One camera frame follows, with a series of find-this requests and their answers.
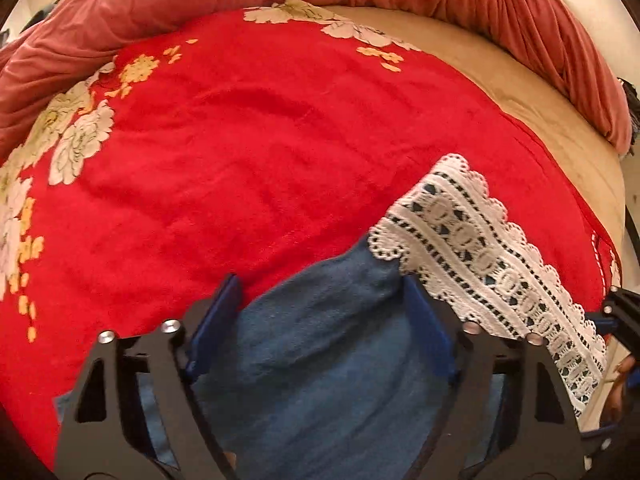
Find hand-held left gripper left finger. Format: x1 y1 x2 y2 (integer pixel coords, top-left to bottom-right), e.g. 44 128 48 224
54 273 244 480

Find pink quilt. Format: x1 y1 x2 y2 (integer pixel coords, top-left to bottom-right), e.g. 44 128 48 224
0 0 633 156

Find dark cloth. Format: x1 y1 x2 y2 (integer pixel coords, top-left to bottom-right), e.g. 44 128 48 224
617 77 640 145

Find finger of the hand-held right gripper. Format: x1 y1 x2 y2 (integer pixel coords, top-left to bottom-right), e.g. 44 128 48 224
587 286 640 353

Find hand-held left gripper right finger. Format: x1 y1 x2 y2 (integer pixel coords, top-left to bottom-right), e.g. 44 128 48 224
402 274 586 480

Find person's right hand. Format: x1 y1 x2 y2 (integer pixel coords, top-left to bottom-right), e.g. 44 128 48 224
600 355 640 426

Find beige mattress cover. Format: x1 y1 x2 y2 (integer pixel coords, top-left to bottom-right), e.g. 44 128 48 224
320 5 628 261

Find red floral blanket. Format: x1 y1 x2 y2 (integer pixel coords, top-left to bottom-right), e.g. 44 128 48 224
0 7 623 471

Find blue pants with lace trim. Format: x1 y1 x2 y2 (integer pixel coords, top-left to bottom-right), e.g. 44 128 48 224
52 154 618 480

